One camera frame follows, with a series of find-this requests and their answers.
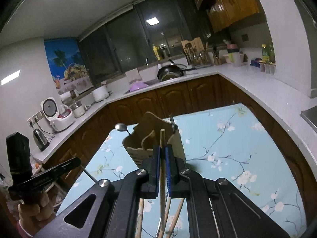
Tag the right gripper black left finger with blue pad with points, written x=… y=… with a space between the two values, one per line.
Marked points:
x=108 y=209

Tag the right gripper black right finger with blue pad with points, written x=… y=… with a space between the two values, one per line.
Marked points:
x=216 y=208

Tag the wooden chopstick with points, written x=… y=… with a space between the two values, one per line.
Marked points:
x=175 y=219
x=162 y=182
x=139 y=219

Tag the dark kitchen window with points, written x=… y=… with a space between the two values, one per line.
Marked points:
x=126 y=42

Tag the person's left hand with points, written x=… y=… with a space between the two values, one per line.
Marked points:
x=32 y=218

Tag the metal chopstick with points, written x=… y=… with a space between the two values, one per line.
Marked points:
x=158 y=229

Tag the steel electric kettle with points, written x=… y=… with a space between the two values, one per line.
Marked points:
x=40 y=139

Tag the floral light blue tablecloth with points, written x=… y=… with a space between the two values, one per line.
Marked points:
x=227 y=142

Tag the white rice cooker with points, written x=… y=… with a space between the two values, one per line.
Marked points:
x=60 y=118

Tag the metal spoon in holder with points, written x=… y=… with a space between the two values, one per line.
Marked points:
x=120 y=127

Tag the wooden lower cabinets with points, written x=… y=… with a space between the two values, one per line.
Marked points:
x=177 y=99

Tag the white ceramic pot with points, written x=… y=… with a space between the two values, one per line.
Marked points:
x=100 y=93

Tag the tropical beach poster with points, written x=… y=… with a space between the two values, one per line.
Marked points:
x=67 y=65

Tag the purple lid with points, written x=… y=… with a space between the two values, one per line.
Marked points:
x=137 y=86

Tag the steel stove top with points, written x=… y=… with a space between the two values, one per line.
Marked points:
x=310 y=116

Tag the black wok pan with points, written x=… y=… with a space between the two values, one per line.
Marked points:
x=173 y=71

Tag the stacked pastel cups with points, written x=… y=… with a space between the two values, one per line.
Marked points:
x=235 y=56

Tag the utensil drying rack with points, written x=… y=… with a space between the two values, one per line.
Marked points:
x=195 y=52

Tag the green yellow drink bottle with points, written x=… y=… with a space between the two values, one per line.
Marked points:
x=268 y=54

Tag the yellow oil bottle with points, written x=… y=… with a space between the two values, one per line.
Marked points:
x=158 y=53

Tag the wooden upper cabinet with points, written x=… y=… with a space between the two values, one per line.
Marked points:
x=224 y=13

